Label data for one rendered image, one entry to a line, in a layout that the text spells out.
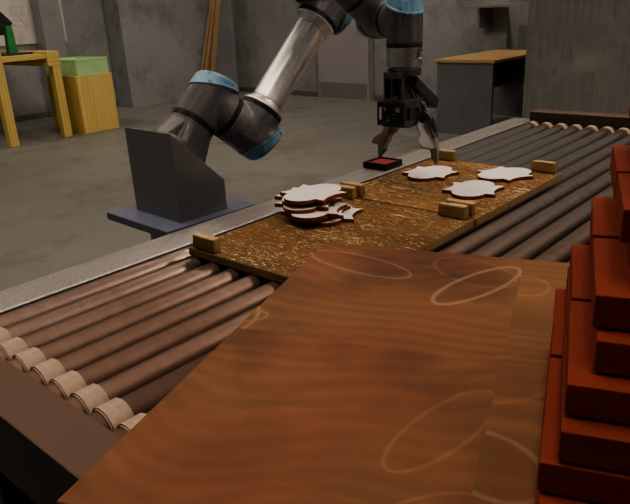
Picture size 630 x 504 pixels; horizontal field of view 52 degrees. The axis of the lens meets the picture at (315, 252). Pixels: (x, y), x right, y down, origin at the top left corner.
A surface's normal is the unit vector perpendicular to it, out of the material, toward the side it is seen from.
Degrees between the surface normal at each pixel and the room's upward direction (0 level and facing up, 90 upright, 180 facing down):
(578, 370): 0
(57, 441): 0
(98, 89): 90
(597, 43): 90
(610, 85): 90
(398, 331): 0
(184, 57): 90
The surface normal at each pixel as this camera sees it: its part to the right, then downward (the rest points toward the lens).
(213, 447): -0.05, -0.94
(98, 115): 0.76, 0.19
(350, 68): -0.69, 0.29
